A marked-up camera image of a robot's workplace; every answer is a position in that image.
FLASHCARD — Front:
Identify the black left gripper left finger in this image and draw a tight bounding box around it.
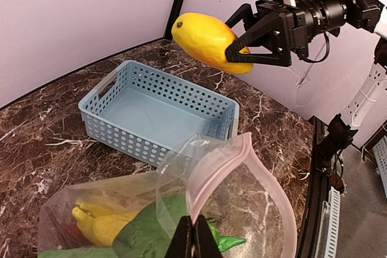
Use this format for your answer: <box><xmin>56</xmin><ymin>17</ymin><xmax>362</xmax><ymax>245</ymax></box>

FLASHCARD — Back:
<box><xmin>165</xmin><ymin>216</ymin><xmax>194</xmax><ymax>258</ymax></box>

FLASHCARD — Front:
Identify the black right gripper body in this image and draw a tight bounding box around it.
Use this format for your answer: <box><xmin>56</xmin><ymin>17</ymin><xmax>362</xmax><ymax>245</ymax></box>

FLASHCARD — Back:
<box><xmin>255</xmin><ymin>0</ymin><xmax>308</xmax><ymax>66</ymax></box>

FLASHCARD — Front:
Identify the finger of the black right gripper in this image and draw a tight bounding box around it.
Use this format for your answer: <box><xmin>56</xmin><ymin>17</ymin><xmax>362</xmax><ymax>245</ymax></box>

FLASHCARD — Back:
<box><xmin>225</xmin><ymin>16</ymin><xmax>279</xmax><ymax>66</ymax></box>
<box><xmin>225</xmin><ymin>4</ymin><xmax>259</xmax><ymax>33</ymax></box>

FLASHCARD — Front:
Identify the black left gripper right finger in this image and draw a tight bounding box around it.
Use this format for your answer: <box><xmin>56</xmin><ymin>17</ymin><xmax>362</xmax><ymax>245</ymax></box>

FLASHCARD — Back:
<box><xmin>193</xmin><ymin>215</ymin><xmax>222</xmax><ymax>258</ymax></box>

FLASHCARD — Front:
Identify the green bell pepper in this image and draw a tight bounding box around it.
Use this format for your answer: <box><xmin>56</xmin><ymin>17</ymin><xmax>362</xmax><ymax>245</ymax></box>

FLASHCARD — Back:
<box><xmin>111</xmin><ymin>193</ymin><xmax>247</xmax><ymax>258</ymax></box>

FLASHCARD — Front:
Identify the orange mango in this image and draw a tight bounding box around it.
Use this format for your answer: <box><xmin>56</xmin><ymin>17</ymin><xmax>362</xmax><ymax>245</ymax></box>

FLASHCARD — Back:
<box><xmin>171</xmin><ymin>13</ymin><xmax>254</xmax><ymax>75</ymax></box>

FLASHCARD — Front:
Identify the clear zip top bag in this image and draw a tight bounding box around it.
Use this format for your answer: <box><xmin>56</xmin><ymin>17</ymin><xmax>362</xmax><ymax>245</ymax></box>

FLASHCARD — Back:
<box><xmin>37</xmin><ymin>133</ymin><xmax>297</xmax><ymax>257</ymax></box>

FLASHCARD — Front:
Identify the yellow corn cob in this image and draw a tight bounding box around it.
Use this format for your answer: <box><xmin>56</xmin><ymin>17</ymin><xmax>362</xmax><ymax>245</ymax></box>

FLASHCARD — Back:
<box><xmin>71</xmin><ymin>201</ymin><xmax>139</xmax><ymax>247</ymax></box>

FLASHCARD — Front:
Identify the green cucumber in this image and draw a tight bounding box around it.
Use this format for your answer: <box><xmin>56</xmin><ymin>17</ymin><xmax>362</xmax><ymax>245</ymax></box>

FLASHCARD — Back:
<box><xmin>38</xmin><ymin>247</ymin><xmax>117</xmax><ymax>258</ymax></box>

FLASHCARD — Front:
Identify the red lychee bunch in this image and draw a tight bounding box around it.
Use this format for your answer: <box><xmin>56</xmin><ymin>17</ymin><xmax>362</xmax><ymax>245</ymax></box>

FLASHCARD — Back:
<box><xmin>63</xmin><ymin>224</ymin><xmax>83</xmax><ymax>241</ymax></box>

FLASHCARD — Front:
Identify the light blue plastic basket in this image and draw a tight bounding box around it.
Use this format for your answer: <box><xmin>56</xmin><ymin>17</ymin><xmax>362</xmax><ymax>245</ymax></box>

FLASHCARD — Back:
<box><xmin>78</xmin><ymin>60</ymin><xmax>239</xmax><ymax>167</ymax></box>

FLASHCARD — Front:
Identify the grey slotted cable duct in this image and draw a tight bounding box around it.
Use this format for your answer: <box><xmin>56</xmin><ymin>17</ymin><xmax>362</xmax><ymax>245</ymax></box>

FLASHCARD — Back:
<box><xmin>314</xmin><ymin>187</ymin><xmax>340</xmax><ymax>258</ymax></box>

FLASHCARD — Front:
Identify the black front table rail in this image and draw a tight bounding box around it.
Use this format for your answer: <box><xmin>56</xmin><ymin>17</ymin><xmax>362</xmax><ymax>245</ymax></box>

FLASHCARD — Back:
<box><xmin>296</xmin><ymin>117</ymin><xmax>330</xmax><ymax>258</ymax></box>

